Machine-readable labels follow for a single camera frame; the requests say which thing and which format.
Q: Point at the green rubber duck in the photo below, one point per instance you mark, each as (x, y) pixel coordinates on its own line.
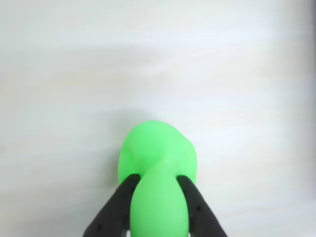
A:
(158, 172)

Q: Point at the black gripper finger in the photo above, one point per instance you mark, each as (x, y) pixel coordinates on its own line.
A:
(202, 212)
(111, 209)

